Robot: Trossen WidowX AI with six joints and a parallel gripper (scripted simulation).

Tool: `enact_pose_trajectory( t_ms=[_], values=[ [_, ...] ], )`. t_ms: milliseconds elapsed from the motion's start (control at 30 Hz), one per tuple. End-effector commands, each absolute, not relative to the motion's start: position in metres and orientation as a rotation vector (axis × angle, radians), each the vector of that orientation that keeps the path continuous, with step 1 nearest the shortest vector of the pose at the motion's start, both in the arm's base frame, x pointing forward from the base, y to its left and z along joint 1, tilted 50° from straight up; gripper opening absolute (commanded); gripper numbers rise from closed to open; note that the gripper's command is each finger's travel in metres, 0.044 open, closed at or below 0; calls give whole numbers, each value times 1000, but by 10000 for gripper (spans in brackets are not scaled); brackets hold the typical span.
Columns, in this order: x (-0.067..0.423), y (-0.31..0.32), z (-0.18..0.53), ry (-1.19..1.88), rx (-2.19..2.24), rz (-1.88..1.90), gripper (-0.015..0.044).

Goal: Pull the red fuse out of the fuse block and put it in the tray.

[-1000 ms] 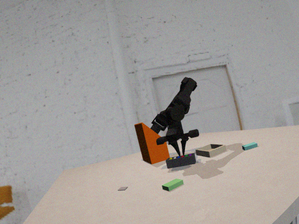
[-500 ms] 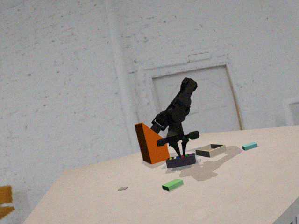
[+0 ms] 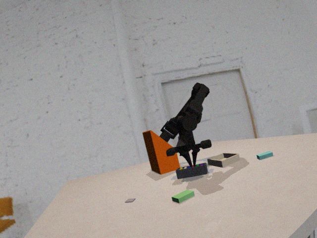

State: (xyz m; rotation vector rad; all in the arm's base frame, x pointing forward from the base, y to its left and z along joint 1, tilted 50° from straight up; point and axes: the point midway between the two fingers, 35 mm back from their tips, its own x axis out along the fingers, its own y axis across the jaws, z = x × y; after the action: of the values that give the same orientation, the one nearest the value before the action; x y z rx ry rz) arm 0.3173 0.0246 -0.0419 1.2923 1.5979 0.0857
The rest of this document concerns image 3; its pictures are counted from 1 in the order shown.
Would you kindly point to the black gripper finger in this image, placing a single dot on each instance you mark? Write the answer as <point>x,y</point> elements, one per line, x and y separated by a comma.
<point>194,154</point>
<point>187,157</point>

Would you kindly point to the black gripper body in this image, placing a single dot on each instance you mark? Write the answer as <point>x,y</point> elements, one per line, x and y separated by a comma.
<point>203,144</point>

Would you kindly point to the teal rectangular block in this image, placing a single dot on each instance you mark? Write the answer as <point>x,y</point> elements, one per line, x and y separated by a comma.
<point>264,155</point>

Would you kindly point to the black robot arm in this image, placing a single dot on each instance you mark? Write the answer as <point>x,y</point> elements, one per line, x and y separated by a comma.
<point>187,119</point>

